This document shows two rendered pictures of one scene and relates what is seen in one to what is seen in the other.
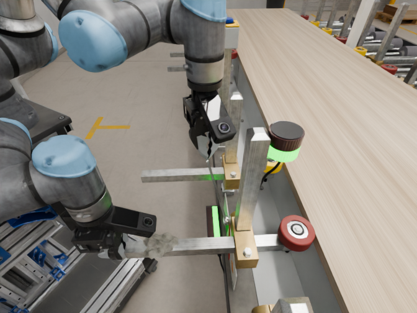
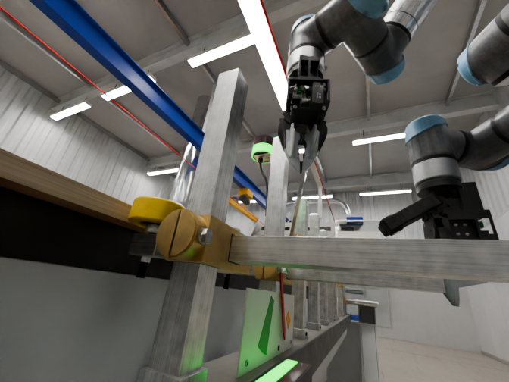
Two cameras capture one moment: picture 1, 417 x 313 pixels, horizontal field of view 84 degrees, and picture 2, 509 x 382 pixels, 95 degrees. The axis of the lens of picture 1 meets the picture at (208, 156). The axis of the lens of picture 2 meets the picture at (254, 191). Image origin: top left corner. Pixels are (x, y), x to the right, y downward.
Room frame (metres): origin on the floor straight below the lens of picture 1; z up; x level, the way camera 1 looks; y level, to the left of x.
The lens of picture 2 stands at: (0.78, 0.10, 0.80)
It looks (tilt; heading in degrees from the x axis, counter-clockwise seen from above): 23 degrees up; 209
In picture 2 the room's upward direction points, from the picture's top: 7 degrees clockwise
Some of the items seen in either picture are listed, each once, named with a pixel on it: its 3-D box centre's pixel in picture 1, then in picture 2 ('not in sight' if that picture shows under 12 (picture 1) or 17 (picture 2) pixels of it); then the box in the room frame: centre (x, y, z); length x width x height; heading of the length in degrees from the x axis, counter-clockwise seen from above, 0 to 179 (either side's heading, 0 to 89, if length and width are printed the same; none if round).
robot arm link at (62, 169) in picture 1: (70, 172); (429, 145); (0.26, 0.23, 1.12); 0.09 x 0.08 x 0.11; 120
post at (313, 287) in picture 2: not in sight; (313, 272); (-0.18, -0.11, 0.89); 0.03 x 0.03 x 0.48; 3
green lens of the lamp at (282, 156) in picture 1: (282, 146); (263, 153); (0.32, -0.13, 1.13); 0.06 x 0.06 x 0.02
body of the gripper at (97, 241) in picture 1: (97, 224); (450, 215); (0.26, 0.23, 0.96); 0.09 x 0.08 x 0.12; 93
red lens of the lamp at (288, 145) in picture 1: (285, 135); (264, 145); (0.32, -0.13, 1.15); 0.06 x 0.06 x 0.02
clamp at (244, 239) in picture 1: (243, 237); (273, 269); (0.30, -0.09, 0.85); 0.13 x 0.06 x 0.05; 3
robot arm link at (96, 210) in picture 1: (88, 202); (435, 177); (0.26, 0.23, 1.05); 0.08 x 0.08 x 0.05
